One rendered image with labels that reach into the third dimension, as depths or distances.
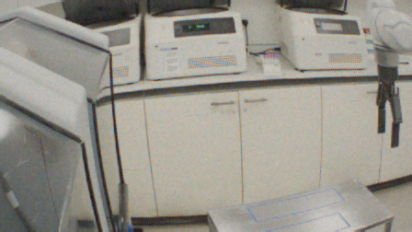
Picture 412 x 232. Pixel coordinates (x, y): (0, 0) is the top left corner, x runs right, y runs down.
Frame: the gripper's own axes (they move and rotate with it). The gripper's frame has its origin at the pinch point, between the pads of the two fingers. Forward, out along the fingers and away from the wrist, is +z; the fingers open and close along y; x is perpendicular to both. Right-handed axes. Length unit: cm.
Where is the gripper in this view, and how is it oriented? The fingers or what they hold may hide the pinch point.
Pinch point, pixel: (387, 135)
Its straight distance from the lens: 164.0
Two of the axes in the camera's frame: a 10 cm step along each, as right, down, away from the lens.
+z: 0.6, 9.6, 2.7
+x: -9.9, 0.8, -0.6
